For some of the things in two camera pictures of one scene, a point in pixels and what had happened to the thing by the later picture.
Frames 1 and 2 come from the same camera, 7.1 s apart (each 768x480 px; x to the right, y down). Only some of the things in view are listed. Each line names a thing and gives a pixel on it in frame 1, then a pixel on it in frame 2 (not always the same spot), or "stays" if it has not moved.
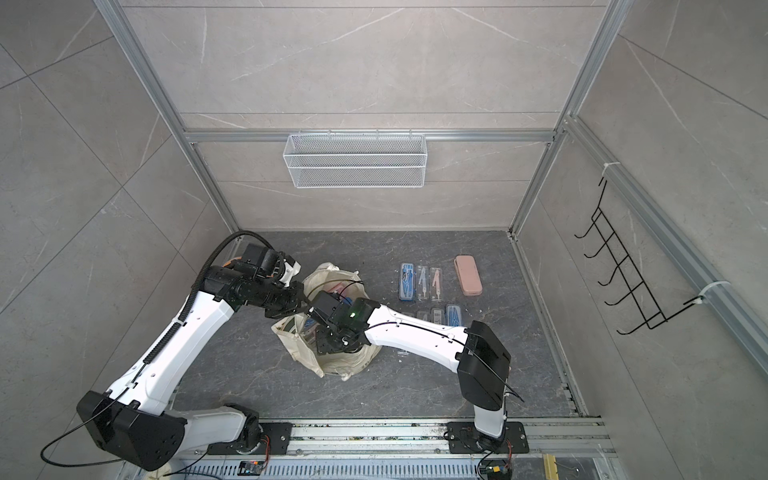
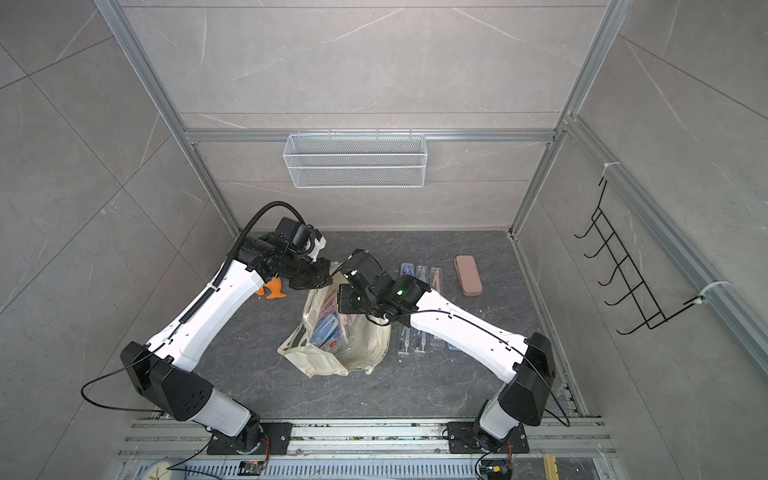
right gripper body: [330, 341] -> [354, 303]
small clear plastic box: [436, 285] stays
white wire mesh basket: [357, 161] stays
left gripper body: [283, 302] -> [311, 276]
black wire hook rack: [634, 288] stays
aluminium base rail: [550, 442] stays
